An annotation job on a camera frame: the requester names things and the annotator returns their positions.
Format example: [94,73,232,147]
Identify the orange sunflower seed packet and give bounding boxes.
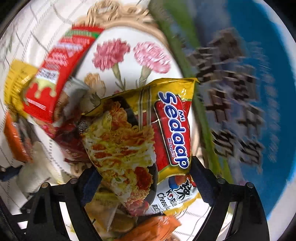
[115,215,181,241]

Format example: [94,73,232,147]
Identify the red snack sachet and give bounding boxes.
[23,26,103,123]

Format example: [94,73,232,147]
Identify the yellow Mi Sedaap noodle packet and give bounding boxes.
[78,78,198,216]

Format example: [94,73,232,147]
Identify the brown shrimp snack packet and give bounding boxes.
[4,111,33,163]

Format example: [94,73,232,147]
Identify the blue green printed box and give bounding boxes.
[149,1,295,216]

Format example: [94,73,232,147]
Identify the yellow snack packet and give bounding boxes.
[4,60,38,118]

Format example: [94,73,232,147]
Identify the white quilted floral bedspread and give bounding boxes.
[1,1,210,240]

